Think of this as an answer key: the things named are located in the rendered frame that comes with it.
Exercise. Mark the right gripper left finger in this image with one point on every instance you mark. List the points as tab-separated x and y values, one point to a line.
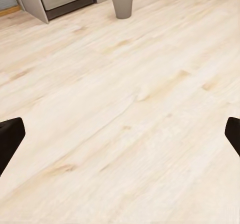
12	132

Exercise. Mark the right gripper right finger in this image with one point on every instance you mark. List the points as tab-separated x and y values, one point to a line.
232	132

